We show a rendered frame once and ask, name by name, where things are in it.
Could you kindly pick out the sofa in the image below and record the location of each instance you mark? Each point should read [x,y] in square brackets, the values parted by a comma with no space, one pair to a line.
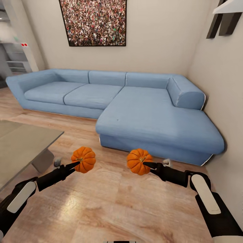
[157,112]

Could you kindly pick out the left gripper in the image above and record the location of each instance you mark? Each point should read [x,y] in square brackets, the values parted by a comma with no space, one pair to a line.
[61,173]

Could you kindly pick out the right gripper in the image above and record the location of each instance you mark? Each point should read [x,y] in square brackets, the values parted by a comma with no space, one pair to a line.
[164,173]

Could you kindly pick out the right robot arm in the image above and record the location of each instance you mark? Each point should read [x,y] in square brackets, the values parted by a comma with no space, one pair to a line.
[220,222]

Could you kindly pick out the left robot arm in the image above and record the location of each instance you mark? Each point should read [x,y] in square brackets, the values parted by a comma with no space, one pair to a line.
[13,204]

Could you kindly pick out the coffee table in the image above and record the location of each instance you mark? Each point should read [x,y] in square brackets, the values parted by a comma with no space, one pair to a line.
[21,145]

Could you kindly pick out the pumpkin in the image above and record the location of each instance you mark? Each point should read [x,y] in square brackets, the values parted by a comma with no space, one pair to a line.
[86,157]
[135,161]

